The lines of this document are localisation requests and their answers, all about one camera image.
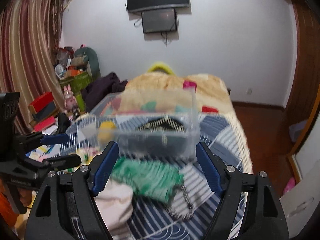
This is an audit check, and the white drawstring pouch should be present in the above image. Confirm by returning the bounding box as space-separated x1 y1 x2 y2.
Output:
94 179 133 232

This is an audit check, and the yellow sponge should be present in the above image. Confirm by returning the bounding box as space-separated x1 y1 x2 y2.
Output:
98 121 116 144

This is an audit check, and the green knitted cloth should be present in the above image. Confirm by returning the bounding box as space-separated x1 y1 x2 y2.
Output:
110 158 184 204

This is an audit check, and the black pouch with chain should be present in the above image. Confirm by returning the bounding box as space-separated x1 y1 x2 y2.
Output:
135 115 187 155

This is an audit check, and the clear plastic storage box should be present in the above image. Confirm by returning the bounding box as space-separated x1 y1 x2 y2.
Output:
81 89 200 160

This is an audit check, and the red box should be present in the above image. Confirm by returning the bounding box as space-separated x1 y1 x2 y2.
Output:
28 92 54 114

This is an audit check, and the pink bunny toy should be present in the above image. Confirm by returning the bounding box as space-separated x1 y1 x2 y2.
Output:
63 85 78 113

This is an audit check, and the green cardboard box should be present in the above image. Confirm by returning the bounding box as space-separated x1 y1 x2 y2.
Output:
59 72 93 108

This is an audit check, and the blue white patterned tablecloth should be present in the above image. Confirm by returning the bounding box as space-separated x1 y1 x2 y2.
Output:
59 114 252 239

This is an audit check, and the dark purple garment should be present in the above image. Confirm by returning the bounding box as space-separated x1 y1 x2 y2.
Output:
81 72 128 112

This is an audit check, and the white sliding door with hearts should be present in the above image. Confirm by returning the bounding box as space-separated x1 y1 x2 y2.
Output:
280 119 319 239

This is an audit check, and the grey green plush toy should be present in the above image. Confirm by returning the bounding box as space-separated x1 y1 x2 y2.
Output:
71 47 101 80

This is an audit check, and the beige patchwork blanket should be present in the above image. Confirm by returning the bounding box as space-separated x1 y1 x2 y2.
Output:
105 72 235 115

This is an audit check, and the striped brown curtain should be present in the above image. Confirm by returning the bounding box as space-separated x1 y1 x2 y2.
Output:
1 0 64 133

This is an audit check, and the yellow green fuzzy hoop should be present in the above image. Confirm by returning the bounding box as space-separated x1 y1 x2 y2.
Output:
146 61 175 75

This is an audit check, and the wooden wardrobe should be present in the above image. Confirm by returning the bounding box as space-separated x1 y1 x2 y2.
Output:
285 0 319 155

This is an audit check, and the small black wall monitor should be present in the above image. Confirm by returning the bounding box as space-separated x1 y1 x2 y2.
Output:
142 8 177 34

